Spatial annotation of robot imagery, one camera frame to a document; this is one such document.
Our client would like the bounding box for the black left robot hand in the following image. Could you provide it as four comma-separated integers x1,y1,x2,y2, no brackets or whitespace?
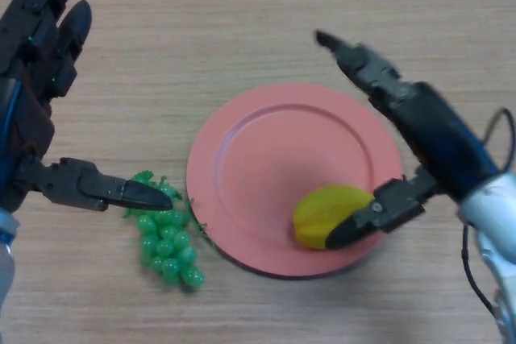
0,0,174,213

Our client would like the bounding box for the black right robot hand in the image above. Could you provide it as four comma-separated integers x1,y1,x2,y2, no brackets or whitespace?
314,29,501,251

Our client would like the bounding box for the yellow starfruit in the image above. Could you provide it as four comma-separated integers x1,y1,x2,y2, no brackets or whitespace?
292,184,376,251

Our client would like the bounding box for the pink round plate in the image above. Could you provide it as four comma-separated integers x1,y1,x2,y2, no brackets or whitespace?
185,82,404,280

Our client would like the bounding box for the green plastic grape bunch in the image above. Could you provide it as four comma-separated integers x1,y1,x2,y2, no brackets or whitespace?
123,169,214,291

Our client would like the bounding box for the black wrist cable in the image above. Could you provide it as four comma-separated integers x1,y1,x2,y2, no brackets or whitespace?
461,106,516,317

